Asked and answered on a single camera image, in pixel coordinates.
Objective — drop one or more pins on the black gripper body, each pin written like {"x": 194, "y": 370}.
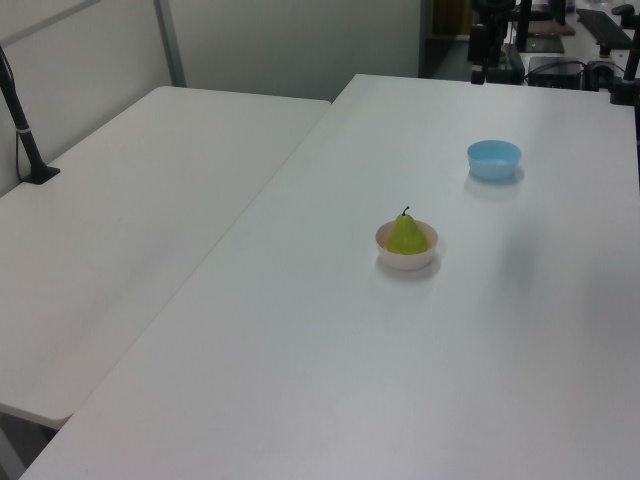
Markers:
{"x": 492, "y": 12}

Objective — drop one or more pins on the blue plastic bowl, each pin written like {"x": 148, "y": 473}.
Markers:
{"x": 492, "y": 162}

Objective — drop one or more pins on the small black device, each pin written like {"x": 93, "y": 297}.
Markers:
{"x": 600, "y": 75}

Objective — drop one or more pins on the black electronics box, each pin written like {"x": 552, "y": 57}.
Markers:
{"x": 555, "y": 72}

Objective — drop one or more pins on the white side table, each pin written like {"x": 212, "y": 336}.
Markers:
{"x": 125, "y": 225}

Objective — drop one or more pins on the brown wooden board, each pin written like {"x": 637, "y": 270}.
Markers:
{"x": 552, "y": 28}

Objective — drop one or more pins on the grey partition post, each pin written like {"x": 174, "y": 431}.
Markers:
{"x": 170, "y": 45}

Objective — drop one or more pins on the green pear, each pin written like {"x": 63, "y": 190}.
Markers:
{"x": 407, "y": 240}

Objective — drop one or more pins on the black keyboard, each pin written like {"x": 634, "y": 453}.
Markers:
{"x": 602, "y": 25}

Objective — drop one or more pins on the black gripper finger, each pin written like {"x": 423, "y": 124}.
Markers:
{"x": 494, "y": 50}
{"x": 478, "y": 50}

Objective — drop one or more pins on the pink plastic bowl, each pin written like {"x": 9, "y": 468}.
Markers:
{"x": 407, "y": 262}

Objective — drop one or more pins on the black camera pole with clamp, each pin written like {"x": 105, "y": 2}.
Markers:
{"x": 27, "y": 145}

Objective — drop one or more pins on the black vertical pole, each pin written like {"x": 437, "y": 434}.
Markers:
{"x": 525, "y": 25}

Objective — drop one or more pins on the dark grey cabinet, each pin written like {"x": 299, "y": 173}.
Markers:
{"x": 442, "y": 55}

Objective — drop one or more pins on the black clamp stand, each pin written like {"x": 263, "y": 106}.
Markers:
{"x": 625, "y": 85}

